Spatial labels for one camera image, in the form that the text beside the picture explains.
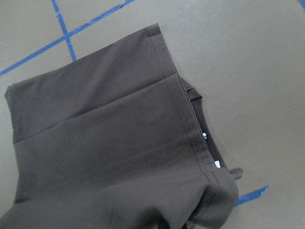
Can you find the dark brown t-shirt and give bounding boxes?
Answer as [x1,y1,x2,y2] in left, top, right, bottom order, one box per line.
[0,24,238,229]

